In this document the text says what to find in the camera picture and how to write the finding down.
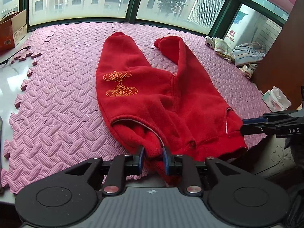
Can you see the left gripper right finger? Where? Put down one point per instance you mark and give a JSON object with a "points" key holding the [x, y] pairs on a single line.
{"points": [[202, 178]]}

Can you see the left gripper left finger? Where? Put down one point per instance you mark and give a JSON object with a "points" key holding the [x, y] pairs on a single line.
{"points": [[109, 177]]}

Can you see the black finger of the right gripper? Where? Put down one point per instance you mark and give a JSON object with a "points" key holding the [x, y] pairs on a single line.
{"points": [[282, 124]]}

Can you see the red fleece trousers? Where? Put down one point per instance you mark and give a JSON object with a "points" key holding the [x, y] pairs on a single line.
{"points": [[151, 108]]}

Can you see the tissue packet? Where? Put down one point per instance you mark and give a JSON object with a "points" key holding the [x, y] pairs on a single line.
{"points": [[276, 100]]}

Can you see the brown wooden cabinet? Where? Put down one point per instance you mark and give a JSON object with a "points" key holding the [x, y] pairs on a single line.
{"points": [[283, 64]]}

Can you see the pink foam floor mat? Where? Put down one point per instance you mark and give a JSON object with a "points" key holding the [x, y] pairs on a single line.
{"points": [[59, 124]]}

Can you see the striped folded cloth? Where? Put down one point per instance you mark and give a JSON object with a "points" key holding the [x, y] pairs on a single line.
{"points": [[248, 53]]}

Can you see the floral patterned cloth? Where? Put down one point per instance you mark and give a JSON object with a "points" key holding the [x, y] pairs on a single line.
{"points": [[220, 47]]}

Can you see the white air conditioner unit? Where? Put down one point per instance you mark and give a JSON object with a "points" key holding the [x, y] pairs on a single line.
{"points": [[204, 12]]}

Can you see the loose pink foam pieces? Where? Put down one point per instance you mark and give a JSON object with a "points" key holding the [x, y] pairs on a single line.
{"points": [[24, 56]]}

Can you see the brown cardboard box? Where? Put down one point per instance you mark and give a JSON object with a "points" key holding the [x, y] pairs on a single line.
{"points": [[13, 28]]}

